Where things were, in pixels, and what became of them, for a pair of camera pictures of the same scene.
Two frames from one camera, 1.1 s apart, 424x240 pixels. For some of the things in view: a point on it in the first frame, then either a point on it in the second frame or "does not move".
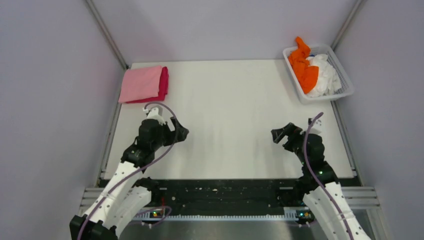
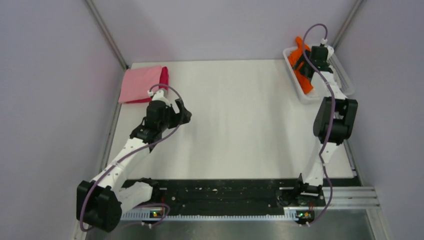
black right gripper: [291, 130] → [302, 59]
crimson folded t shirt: [163, 90] does not move
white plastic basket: [346, 90] does not move
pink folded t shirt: [138, 83] does not move
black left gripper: [182, 133] → [182, 117]
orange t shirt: [306, 75] does not move
